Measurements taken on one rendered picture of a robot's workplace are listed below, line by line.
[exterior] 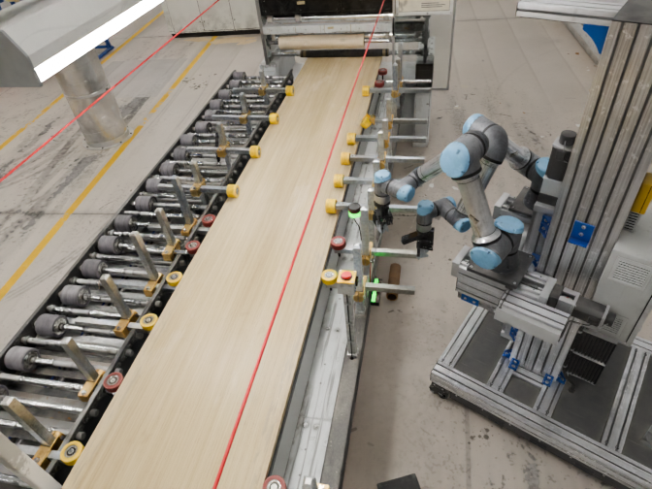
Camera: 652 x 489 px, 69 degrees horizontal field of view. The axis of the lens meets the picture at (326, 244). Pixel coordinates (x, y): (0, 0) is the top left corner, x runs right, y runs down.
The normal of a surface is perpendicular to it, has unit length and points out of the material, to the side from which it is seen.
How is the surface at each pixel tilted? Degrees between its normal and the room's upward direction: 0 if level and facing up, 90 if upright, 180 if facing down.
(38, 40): 61
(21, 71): 90
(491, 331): 0
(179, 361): 0
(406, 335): 0
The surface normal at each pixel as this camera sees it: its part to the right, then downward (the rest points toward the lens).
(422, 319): -0.08, -0.74
